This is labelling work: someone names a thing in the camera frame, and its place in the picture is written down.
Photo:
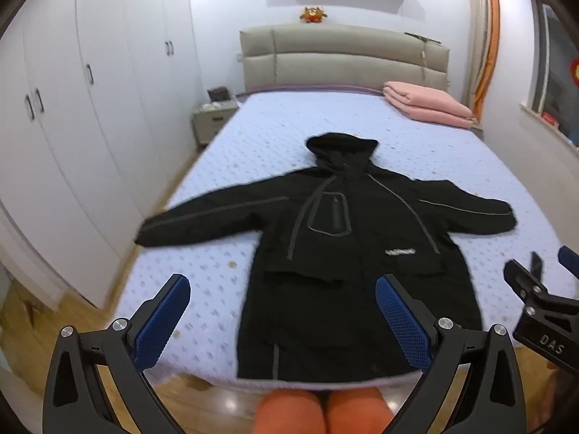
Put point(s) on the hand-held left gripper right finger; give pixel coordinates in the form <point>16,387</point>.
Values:
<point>402,325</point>

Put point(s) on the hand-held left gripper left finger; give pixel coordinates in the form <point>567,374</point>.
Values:
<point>163,323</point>

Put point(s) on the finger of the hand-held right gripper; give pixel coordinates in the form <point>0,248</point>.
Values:
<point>524,278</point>
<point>567,258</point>

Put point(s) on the black hooded jacket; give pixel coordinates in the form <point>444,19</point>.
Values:
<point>343,280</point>

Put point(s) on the person's orange pants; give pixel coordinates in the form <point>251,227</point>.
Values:
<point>294,411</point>

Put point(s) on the small red box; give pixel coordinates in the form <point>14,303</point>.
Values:
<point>551,119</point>

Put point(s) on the red window decoration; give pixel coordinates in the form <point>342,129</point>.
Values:
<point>575,71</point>

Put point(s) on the window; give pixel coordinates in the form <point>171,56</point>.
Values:
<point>554,68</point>

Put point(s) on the pink folded blanket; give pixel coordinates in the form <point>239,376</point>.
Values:
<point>425,104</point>

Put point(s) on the grey nightstand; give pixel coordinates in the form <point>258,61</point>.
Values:
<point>209,123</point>

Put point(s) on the bed with floral sheet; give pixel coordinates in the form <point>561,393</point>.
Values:
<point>271,144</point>

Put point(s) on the dark box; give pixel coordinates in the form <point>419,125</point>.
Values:
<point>219,95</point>

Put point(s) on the orange and white curtain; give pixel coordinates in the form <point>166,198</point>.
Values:
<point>486,31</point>

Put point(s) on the white wardrobe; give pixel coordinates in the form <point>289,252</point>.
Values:
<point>113,77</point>

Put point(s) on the beige padded headboard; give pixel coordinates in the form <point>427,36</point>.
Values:
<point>343,63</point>

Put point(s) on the brown plush toy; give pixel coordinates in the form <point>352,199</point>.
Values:
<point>313,14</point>

